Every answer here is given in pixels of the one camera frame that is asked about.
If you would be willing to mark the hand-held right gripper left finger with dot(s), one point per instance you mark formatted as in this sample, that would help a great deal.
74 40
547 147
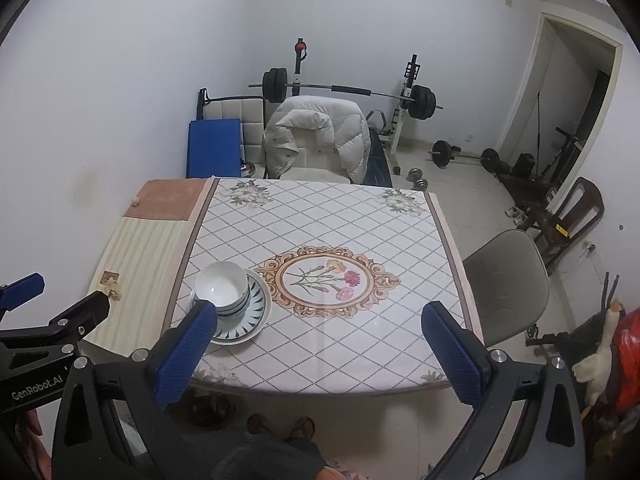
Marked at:
185 355

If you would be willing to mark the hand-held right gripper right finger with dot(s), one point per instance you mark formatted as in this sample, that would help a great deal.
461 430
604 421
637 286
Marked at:
452 355

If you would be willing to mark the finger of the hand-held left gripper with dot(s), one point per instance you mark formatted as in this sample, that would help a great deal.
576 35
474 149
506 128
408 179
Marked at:
75 321
22 290

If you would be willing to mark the white plate grey floral print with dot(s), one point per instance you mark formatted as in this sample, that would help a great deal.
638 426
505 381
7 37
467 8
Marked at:
235 338

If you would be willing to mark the white bowl dark rim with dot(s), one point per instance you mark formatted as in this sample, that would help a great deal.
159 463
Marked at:
220 282
244 301

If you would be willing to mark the blue leaf pattern plate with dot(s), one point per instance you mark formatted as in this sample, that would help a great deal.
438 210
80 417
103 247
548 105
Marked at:
257 302

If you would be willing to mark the short barbell black plates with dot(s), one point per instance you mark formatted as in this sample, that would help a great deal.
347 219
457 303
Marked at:
441 154

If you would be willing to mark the long barbell black weight plates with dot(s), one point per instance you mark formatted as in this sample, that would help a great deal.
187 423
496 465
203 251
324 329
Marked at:
422 102

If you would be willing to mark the person's left hand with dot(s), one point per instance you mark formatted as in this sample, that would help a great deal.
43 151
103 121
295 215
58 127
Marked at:
36 440

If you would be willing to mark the crumpled beige tissue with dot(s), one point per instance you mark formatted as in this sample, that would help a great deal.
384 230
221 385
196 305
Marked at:
112 291

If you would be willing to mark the grey plastic chair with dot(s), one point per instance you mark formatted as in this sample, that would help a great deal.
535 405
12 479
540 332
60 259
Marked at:
505 280

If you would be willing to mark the black pedal device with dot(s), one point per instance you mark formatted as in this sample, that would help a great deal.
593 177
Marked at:
545 336

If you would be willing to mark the person's left foot in sandal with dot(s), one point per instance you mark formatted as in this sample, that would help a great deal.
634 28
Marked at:
260 425

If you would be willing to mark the person's foot in sandal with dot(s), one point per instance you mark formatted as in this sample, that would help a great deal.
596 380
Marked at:
260 425
302 427

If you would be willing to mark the beige striped cloth brown end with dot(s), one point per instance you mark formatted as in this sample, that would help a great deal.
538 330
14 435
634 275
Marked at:
145 245

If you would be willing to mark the dark fleece robe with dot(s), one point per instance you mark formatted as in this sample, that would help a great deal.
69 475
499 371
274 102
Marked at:
265 455

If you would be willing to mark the person's right foot in sandal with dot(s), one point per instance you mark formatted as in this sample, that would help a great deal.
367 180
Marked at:
302 427

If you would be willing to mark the white duck plush toy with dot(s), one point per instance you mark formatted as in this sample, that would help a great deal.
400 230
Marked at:
597 362

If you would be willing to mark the pair of white shoes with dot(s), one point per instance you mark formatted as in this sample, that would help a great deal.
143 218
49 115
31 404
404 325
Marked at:
516 213

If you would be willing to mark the black antenna sticks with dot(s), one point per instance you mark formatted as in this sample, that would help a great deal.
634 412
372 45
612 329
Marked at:
610 290

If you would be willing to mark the chrome dumbbell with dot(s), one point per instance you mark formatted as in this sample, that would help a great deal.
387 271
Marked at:
422 184
412 175

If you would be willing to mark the red plastic bag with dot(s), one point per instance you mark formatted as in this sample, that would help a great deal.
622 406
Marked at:
630 365

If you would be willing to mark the diamond pattern floral tablecloth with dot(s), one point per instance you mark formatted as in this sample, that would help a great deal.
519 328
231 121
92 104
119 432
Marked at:
325 210

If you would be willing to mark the dark wooden chair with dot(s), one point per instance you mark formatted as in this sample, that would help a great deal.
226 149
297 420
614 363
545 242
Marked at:
585 205

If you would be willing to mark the dark weight bench pad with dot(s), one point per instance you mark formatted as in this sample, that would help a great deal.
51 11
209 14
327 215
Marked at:
378 160

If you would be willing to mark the blue folding exercise mat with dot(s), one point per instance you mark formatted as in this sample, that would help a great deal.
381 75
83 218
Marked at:
212 147

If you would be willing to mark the beige upholstered chair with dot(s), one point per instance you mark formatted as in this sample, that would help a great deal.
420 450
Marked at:
310 172

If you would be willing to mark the beige quilted padded chair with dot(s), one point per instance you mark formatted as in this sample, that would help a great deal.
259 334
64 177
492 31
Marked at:
250 125

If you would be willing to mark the white puffer jacket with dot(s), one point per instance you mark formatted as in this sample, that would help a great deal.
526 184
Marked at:
345 130

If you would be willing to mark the black metal frame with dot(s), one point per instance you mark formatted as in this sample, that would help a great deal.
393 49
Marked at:
201 102

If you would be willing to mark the white door frame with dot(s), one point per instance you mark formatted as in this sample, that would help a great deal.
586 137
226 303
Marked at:
530 85

